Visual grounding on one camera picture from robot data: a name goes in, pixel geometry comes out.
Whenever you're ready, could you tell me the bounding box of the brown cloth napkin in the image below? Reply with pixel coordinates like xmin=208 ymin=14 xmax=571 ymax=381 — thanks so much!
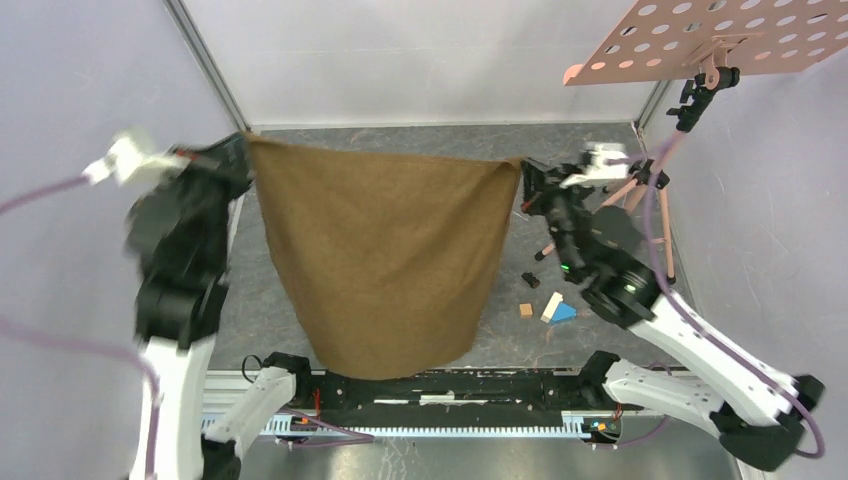
xmin=248 ymin=135 xmax=521 ymax=380

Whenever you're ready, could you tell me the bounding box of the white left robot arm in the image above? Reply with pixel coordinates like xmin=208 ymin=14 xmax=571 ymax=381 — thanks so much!
xmin=127 ymin=133 xmax=314 ymax=479

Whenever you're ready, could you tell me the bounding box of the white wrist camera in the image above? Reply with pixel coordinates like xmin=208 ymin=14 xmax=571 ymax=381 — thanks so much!
xmin=559 ymin=142 xmax=629 ymax=188
xmin=82 ymin=129 xmax=190 ymax=185

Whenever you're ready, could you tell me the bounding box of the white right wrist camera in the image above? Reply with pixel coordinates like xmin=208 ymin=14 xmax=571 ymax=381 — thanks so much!
xmin=559 ymin=142 xmax=629 ymax=188

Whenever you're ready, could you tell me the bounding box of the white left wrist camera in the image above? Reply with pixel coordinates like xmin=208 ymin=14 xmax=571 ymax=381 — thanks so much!
xmin=82 ymin=129 xmax=190 ymax=185

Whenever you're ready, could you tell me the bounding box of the blue wooden triangle block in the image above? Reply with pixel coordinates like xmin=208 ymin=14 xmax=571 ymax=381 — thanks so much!
xmin=549 ymin=302 xmax=577 ymax=324

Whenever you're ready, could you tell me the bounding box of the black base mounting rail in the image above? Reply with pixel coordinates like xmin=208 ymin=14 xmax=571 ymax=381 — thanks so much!
xmin=278 ymin=368 xmax=637 ymax=429

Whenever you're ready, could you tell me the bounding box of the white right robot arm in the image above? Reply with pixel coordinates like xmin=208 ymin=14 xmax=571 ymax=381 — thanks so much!
xmin=520 ymin=158 xmax=824 ymax=472

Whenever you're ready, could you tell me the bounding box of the cream wooden block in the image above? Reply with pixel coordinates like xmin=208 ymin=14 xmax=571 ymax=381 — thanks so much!
xmin=540 ymin=292 xmax=563 ymax=324

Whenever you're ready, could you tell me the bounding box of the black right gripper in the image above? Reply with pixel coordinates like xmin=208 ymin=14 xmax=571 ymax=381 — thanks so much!
xmin=519 ymin=157 xmax=597 ymax=276

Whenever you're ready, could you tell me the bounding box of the pink music stand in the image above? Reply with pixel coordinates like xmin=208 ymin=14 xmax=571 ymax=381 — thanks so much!
xmin=533 ymin=0 xmax=848 ymax=286

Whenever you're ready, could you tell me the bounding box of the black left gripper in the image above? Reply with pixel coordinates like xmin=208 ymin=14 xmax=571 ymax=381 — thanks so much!
xmin=163 ymin=130 xmax=260 ymax=265

